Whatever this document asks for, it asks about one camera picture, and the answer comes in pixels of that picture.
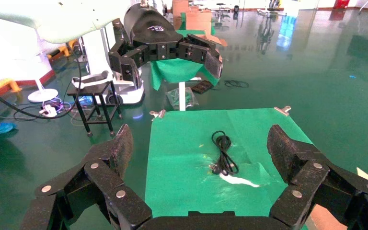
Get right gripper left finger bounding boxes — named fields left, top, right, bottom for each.
left=20, top=124, right=153, bottom=230

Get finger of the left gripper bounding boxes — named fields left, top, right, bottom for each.
left=107, top=40, right=149, bottom=90
left=177, top=33, right=223, bottom=80

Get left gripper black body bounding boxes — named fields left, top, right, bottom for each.
left=124, top=3, right=184, bottom=61

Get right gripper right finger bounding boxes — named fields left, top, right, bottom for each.
left=266, top=124, right=368, bottom=230

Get orange cardboard flap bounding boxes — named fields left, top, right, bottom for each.
left=196, top=33, right=229, bottom=47

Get wide cardboard carton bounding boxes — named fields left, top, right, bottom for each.
left=184, top=9, right=213, bottom=35

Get white wheeled robot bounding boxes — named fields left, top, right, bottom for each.
left=81, top=22, right=145, bottom=106

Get tall cardboard carton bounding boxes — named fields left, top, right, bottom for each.
left=172, top=0, right=191, bottom=31

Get black plastic tray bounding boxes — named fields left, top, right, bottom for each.
left=191, top=80, right=214, bottom=94

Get black metal stool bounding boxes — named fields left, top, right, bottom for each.
left=67, top=80, right=123, bottom=138

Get table with white leg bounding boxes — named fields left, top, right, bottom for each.
left=177, top=76, right=204, bottom=112

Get clear plastic bag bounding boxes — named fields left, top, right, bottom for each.
left=166, top=87, right=199, bottom=110

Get metal binder clip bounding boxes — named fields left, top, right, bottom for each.
left=149, top=109, right=167, bottom=121
left=273, top=105, right=292, bottom=116

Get yellow floor barrier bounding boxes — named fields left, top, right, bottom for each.
left=0, top=78, right=23, bottom=94
left=46, top=39, right=78, bottom=61

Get white robot torso shell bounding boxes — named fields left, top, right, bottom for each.
left=0, top=0, right=131, bottom=45

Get torn green tablecloth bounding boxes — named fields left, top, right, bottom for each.
left=144, top=108, right=315, bottom=219

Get white power strip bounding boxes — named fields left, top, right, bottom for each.
left=39, top=104, right=58, bottom=117

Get white fan stand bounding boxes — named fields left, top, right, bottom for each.
left=27, top=30, right=59, bottom=103

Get red object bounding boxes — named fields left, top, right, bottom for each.
left=333, top=0, right=351, bottom=10

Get white device with black handle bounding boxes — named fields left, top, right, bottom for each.
left=72, top=70, right=110, bottom=90

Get black cable coil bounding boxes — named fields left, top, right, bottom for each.
left=223, top=79, right=250, bottom=89

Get long black hanging cable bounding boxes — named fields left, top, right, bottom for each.
left=0, top=38, right=83, bottom=121

